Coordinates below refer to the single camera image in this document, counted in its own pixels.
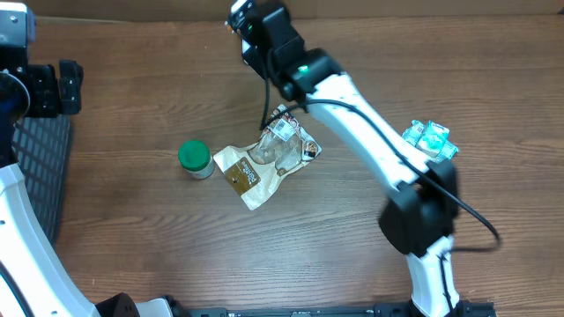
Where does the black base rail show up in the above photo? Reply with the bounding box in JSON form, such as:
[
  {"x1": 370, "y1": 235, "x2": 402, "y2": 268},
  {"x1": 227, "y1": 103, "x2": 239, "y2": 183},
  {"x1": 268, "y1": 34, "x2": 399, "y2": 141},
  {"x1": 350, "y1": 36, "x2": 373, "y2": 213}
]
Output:
[{"x1": 187, "y1": 301, "x2": 497, "y2": 317}]

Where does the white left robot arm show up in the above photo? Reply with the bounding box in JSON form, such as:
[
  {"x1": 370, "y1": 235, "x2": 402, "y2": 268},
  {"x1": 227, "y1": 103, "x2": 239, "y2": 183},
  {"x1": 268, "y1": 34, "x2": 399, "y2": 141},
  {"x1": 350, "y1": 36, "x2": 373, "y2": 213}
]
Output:
[{"x1": 1, "y1": 2, "x2": 177, "y2": 317}]

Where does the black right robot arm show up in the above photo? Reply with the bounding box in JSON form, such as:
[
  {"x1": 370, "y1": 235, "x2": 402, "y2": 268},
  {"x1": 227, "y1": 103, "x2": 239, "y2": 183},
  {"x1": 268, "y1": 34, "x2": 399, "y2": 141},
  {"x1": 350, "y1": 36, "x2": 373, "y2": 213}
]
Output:
[{"x1": 226, "y1": 0, "x2": 460, "y2": 316}]

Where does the teal wet wipes pack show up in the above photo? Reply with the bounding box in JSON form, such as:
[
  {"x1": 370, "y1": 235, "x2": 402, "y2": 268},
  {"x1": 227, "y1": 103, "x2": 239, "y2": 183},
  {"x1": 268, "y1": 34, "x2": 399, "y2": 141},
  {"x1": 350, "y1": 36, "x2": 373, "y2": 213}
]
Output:
[{"x1": 402, "y1": 120, "x2": 459, "y2": 163}]

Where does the dried mushroom pouch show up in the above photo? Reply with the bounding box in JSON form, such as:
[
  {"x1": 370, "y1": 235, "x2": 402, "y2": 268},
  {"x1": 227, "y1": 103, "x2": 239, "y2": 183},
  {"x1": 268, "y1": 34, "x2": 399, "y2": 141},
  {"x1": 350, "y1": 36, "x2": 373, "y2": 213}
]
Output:
[{"x1": 213, "y1": 113, "x2": 322, "y2": 210}]

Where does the green lid jar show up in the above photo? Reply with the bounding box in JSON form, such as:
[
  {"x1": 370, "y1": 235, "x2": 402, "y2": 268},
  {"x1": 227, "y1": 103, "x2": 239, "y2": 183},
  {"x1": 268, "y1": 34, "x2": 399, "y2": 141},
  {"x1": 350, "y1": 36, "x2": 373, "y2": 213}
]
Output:
[{"x1": 177, "y1": 140, "x2": 215, "y2": 180}]

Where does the green Kleenex tissue pack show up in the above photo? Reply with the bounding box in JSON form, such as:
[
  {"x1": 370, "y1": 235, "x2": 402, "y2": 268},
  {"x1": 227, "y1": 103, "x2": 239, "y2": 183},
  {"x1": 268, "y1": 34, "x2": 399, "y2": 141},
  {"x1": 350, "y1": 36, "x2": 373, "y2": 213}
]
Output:
[{"x1": 416, "y1": 121, "x2": 450, "y2": 158}]

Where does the dark plastic mesh basket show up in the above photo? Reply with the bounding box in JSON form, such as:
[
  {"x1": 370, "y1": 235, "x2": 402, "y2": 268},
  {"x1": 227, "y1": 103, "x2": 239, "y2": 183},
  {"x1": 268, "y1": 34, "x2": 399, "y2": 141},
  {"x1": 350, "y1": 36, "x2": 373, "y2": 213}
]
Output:
[{"x1": 12, "y1": 115, "x2": 73, "y2": 245}]

